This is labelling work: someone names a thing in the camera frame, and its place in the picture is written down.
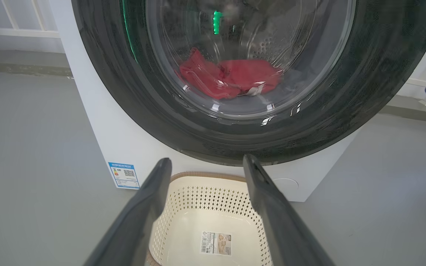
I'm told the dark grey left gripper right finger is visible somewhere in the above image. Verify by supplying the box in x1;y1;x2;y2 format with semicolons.
243;154;335;266

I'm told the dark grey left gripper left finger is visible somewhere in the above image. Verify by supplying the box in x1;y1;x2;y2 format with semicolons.
84;158;172;266

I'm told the dark round washing machine door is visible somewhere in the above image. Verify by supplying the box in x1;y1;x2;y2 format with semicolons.
71;0;426;167

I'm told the red garment with white trim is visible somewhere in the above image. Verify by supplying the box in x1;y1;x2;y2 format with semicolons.
178;48;284;99

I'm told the white basket product sticker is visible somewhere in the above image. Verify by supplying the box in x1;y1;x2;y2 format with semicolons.
200;231;233;256

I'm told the cream perforated laundry basket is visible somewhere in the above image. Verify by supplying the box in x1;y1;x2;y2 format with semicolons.
147;172;273;266

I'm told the white washing machine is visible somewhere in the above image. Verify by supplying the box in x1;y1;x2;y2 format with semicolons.
48;0;361;203

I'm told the blue energy label sticker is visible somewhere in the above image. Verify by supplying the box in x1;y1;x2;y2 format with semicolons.
108;162;141;190

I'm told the white railing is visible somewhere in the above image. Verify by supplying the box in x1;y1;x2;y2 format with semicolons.
0;0;61;38

